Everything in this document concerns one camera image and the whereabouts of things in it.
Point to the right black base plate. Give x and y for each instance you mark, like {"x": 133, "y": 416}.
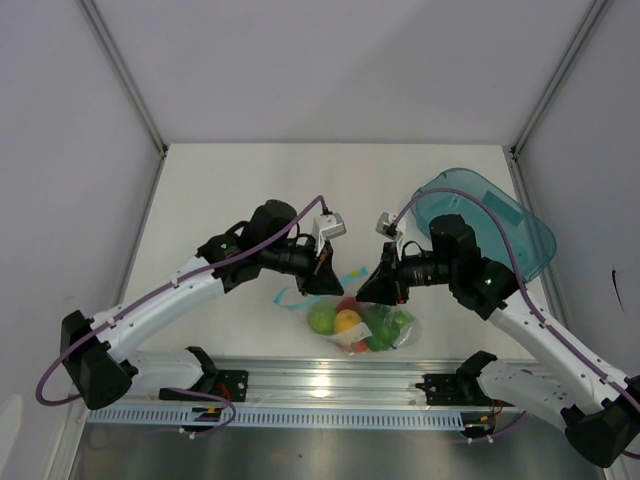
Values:
{"x": 452, "y": 390}

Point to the clear zip bag teal zipper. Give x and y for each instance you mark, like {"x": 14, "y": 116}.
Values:
{"x": 290, "y": 300}

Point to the light green toy pepper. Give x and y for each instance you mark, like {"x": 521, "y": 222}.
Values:
{"x": 402, "y": 320}

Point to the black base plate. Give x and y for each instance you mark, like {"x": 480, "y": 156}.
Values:
{"x": 229, "y": 384}
{"x": 452, "y": 390}

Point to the white slotted cable duct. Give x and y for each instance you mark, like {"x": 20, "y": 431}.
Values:
{"x": 245, "y": 416}

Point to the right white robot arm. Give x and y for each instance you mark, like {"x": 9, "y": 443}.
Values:
{"x": 594, "y": 404}

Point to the dark green toy bell pepper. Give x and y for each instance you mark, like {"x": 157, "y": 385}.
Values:
{"x": 384, "y": 329}

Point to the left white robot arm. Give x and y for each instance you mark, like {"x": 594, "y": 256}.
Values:
{"x": 102, "y": 353}

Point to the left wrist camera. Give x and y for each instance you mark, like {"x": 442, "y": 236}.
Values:
{"x": 328, "y": 226}

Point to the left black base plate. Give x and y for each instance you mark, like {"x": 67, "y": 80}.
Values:
{"x": 229, "y": 384}

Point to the teal plastic tub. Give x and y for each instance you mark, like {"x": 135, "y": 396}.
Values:
{"x": 469, "y": 194}

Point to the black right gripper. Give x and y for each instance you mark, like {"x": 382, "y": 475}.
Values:
{"x": 388, "y": 283}

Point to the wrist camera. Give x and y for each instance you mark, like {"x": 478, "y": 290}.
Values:
{"x": 391, "y": 226}
{"x": 328, "y": 226}

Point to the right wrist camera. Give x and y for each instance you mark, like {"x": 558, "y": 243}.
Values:
{"x": 391, "y": 226}

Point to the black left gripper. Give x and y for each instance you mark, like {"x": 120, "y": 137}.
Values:
{"x": 319, "y": 277}

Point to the aluminium mounting rail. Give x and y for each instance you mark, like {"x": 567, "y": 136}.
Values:
{"x": 273, "y": 382}

